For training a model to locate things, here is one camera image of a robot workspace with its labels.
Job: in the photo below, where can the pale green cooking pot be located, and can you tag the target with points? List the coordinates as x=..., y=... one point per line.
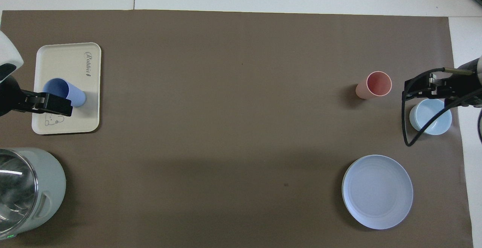
x=51, y=187

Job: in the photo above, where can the cream tray with bear print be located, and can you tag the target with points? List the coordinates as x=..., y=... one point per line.
x=67, y=63

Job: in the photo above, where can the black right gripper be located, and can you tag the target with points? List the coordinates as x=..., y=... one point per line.
x=457, y=88

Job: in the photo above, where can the glass pot lid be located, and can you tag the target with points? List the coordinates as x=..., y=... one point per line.
x=17, y=191

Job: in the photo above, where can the blue plate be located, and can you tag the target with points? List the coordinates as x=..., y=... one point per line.
x=376, y=191

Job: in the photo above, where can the blue cup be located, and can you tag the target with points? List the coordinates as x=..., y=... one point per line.
x=73, y=93

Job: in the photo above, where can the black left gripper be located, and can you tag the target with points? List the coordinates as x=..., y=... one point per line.
x=11, y=97

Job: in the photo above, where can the light blue bowl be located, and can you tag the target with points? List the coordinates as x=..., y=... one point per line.
x=431, y=121

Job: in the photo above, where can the brown table mat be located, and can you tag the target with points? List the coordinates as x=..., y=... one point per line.
x=233, y=127

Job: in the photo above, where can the pink cup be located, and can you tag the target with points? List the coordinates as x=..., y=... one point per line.
x=378, y=84

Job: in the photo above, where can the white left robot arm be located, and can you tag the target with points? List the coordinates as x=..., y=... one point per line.
x=7, y=54

